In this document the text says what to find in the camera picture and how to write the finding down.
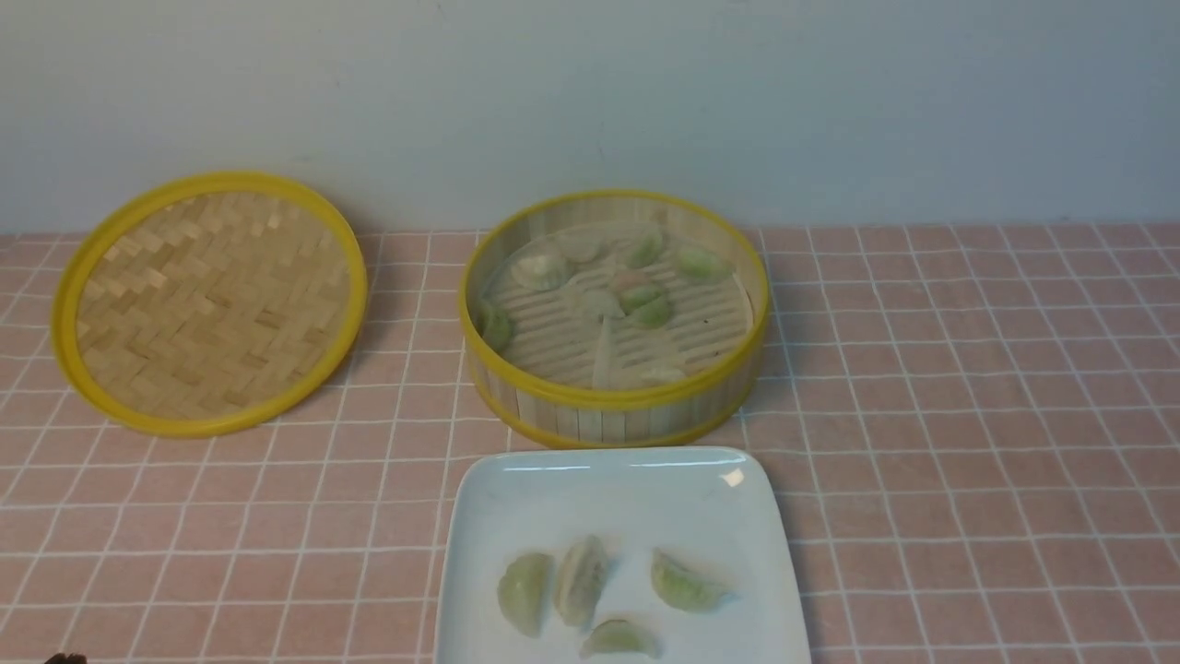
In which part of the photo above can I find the green dumpling upper right steamer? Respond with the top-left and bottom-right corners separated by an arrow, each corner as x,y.
671,244 -> 734,283

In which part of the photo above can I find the green dumpling lower centre steamer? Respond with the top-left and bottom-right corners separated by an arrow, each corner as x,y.
627,295 -> 673,329

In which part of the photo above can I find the yellow-rimmed bamboo steamer lid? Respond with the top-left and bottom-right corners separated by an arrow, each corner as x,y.
50,172 -> 371,438

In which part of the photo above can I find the pink checkered tablecloth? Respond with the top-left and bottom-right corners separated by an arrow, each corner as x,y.
1,224 -> 1179,663

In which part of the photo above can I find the white dumpling centre of steamer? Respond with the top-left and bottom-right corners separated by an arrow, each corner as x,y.
579,289 -> 625,323

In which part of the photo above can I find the white dumpling upper left steamer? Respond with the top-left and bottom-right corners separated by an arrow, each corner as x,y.
510,254 -> 572,291

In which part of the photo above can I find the green dumpling at plate bottom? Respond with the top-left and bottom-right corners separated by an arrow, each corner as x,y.
579,619 -> 661,660

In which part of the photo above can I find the white square plate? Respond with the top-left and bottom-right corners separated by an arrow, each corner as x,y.
433,446 -> 812,663

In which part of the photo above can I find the green dumpling steamer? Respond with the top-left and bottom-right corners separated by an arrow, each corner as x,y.
627,295 -> 673,329
671,244 -> 734,283

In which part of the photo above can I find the green dumpling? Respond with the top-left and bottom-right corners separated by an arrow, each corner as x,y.
617,282 -> 666,315
622,228 -> 666,269
650,548 -> 732,613
476,300 -> 514,353
579,619 -> 661,660
497,551 -> 555,639

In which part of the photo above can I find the pale white dumpling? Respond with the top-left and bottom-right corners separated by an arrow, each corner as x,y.
552,534 -> 610,630

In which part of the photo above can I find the yellow-rimmed bamboo steamer basket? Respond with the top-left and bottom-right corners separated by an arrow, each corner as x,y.
459,189 -> 772,448

